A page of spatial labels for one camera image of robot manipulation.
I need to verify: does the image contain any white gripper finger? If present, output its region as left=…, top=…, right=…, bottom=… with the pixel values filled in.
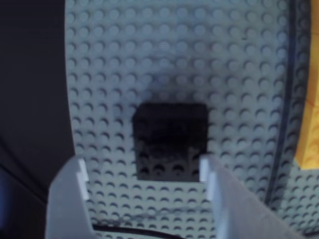
left=199, top=154, right=307, bottom=239
left=44, top=154, right=97, bottom=239

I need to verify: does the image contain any black lego cube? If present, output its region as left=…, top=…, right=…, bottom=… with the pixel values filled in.
left=132, top=102, right=209, bottom=182

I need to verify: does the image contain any orange lego cube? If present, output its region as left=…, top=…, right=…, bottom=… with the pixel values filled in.
left=295, top=102, right=319, bottom=172
left=301, top=0, right=319, bottom=110

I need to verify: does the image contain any grey lego baseplate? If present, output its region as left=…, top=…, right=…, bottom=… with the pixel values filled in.
left=63, top=0, right=319, bottom=239

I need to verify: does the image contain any black cable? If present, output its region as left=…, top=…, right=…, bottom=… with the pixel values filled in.
left=91, top=225, right=175, bottom=239

